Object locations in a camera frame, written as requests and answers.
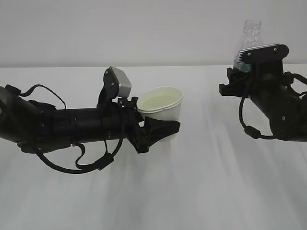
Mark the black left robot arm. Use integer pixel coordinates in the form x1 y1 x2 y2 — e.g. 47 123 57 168
0 87 180 153

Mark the clear water bottle green label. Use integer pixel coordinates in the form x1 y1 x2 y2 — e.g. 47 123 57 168
233 20 263 72

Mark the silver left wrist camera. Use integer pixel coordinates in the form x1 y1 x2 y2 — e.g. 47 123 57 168
97 66 132 106

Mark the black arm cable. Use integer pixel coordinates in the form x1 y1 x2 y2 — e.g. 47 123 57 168
238 71 307 139
6 83 125 175

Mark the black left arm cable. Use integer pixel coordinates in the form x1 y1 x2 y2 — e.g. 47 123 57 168
6 83 125 175

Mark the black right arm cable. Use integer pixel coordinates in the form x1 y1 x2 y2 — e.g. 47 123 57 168
238 71 307 139

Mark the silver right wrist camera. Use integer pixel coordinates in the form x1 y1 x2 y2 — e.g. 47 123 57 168
238 43 289 79

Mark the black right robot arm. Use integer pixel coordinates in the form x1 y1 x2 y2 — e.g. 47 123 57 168
219 67 307 142

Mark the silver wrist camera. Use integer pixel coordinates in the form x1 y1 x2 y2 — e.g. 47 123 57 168
238 43 289 79
97 66 132 106

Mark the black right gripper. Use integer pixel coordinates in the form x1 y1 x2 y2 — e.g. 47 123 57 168
219 68 297 98

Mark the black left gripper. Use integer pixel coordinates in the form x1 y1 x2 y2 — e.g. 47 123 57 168
118 97 180 153

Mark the white paper cup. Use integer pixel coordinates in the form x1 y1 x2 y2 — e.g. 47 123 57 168
136 86 184 142

